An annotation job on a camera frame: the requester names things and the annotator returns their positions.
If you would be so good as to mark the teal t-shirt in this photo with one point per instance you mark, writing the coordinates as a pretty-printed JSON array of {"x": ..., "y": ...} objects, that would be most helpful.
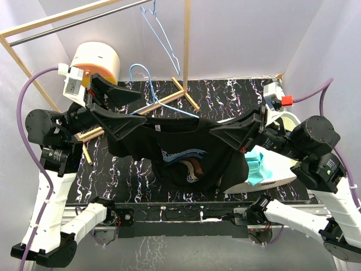
[{"x": 259, "y": 169}]

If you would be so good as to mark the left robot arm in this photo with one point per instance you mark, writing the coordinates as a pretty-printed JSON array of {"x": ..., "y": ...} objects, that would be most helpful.
[{"x": 48, "y": 241}]

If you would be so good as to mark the wooden clothes rack frame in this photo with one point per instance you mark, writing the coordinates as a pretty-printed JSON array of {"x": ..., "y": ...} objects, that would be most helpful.
[{"x": 182, "y": 87}]

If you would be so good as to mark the light blue wire hanger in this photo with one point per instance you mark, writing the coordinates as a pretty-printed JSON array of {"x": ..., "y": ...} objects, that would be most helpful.
[
  {"x": 156, "y": 27},
  {"x": 155, "y": 101}
]

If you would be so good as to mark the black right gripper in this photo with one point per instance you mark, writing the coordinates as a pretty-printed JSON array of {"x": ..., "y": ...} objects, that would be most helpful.
[{"x": 240, "y": 134}]

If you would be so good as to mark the black printed t-shirt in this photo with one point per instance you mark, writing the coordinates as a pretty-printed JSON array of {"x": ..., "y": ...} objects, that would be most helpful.
[{"x": 184, "y": 154}]

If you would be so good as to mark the white laundry basket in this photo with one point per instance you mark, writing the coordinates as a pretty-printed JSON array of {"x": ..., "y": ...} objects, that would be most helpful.
[{"x": 281, "y": 175}]

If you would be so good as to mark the metal hanging rod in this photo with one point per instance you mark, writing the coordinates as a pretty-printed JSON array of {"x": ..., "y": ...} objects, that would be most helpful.
[{"x": 76, "y": 23}]

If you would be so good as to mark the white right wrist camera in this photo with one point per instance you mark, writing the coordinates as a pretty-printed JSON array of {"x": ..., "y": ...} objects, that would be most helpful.
[{"x": 273, "y": 95}]

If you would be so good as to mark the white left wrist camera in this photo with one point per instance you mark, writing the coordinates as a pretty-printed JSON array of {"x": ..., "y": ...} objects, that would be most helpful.
[{"x": 73, "y": 88}]

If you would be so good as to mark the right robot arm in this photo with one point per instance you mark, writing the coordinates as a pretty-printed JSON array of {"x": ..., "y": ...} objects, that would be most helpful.
[{"x": 310, "y": 144}]

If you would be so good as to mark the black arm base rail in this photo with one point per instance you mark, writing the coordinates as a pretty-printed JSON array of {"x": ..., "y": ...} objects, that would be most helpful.
[{"x": 183, "y": 219}]

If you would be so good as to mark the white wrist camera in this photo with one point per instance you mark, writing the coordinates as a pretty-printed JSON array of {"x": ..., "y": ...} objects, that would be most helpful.
[
  {"x": 73, "y": 88},
  {"x": 273, "y": 95}
]

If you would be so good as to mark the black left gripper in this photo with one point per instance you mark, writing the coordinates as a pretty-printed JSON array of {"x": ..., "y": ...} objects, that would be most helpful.
[{"x": 116, "y": 125}]

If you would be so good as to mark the round drawer cabinet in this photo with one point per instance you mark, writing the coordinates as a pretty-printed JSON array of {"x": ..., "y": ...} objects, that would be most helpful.
[{"x": 97, "y": 57}]

